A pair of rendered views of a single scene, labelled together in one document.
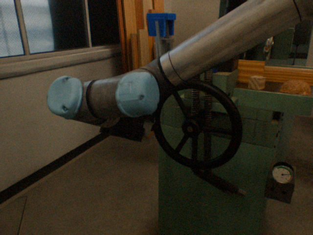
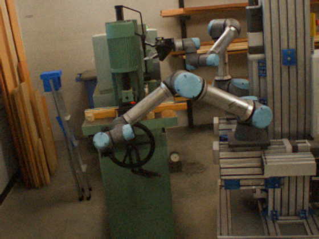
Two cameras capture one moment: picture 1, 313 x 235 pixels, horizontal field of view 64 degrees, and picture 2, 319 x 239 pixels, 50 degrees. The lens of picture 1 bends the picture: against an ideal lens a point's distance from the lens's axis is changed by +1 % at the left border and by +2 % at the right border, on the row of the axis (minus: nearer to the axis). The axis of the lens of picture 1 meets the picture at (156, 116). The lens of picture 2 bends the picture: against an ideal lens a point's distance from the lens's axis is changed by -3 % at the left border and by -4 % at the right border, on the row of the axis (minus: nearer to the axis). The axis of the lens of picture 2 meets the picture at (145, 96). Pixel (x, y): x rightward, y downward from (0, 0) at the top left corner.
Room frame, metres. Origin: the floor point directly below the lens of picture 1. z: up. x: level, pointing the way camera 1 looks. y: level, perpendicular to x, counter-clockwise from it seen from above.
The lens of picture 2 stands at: (-1.05, 0.74, 1.52)
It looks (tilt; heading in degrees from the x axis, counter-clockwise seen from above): 13 degrees down; 330
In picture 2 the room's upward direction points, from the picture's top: 6 degrees counter-clockwise
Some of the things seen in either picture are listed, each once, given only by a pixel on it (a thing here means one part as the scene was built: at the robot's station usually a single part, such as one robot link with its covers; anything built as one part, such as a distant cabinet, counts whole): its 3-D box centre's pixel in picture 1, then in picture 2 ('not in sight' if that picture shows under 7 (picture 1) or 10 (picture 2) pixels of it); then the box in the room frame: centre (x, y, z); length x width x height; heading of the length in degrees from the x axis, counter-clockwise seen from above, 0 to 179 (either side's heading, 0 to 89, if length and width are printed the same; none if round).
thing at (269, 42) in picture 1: (269, 44); (146, 91); (1.04, -0.45, 1.02); 0.12 x 0.03 x 0.12; 150
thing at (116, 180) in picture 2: (221, 176); (138, 181); (1.10, -0.34, 0.36); 0.58 x 0.45 x 0.71; 150
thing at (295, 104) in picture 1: (217, 90); (130, 123); (0.90, -0.23, 0.87); 0.61 x 0.30 x 0.06; 60
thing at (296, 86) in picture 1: (296, 84); (167, 112); (0.79, -0.45, 0.91); 0.12 x 0.09 x 0.03; 150
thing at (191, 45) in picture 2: not in sight; (190, 44); (0.69, -0.60, 1.33); 0.11 x 0.08 x 0.09; 60
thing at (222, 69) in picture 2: not in sight; (221, 58); (0.79, -0.94, 1.19); 0.15 x 0.12 x 0.55; 16
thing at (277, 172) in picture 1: (282, 174); (175, 157); (0.68, -0.40, 0.65); 0.06 x 0.04 x 0.08; 60
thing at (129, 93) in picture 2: not in sight; (127, 95); (1.01, -0.29, 1.03); 0.14 x 0.07 x 0.09; 150
